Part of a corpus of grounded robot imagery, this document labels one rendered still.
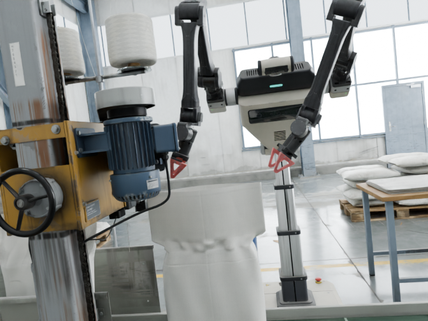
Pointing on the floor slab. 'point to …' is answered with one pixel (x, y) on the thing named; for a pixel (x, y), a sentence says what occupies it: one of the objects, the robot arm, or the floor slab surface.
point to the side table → (388, 235)
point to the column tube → (42, 155)
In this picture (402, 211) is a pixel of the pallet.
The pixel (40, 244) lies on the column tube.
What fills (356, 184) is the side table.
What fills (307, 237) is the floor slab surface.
